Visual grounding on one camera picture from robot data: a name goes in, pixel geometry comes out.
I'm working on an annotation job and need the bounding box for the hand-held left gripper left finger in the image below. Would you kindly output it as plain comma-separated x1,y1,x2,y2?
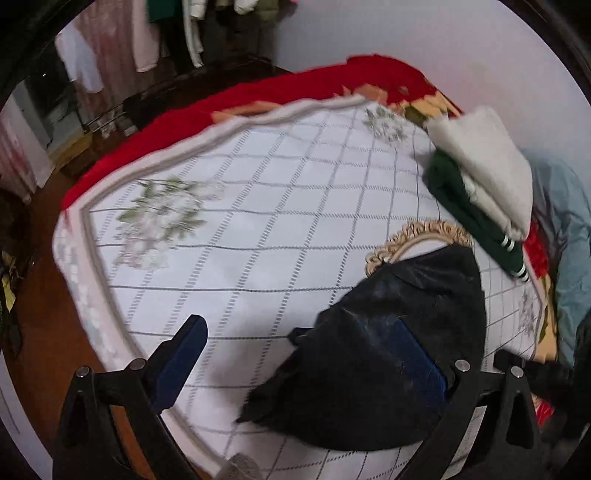
52,314,209,480

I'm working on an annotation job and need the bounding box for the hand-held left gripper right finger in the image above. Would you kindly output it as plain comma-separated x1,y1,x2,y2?
392,320,546,480

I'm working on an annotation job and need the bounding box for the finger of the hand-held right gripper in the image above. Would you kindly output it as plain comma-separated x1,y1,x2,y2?
492,349,577,394

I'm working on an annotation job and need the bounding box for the black leather jacket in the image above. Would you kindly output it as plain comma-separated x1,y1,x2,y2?
236,220,488,451

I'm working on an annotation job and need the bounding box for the black metal clothes rack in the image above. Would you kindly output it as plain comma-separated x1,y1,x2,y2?
81,0,296,139

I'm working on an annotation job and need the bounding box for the light blue quilt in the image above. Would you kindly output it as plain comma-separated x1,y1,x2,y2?
519,148,591,370

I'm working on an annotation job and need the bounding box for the green folded striped-cuff garment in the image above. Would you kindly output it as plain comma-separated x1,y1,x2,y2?
422,151,531,281

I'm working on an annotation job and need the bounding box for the white lattice-print sheet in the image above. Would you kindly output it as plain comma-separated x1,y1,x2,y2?
52,96,552,480

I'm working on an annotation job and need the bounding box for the white folded fleece sweater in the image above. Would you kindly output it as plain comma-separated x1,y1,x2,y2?
424,105,534,241

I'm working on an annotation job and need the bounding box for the red floral blanket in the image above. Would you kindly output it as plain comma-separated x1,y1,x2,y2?
61,54,561,418

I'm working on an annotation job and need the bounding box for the white hanging shirt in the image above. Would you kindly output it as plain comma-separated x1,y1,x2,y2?
54,25,106,95

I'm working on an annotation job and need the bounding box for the pale pink cloth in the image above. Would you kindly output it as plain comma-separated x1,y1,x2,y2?
76,0,172,104

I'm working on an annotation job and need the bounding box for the white puffer jacket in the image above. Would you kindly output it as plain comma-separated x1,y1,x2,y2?
181,0,206,69

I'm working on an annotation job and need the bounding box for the green coat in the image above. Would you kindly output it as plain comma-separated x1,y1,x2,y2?
145,0,184,24

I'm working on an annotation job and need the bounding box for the olive puffer vest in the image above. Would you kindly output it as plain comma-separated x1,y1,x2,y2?
253,0,284,21

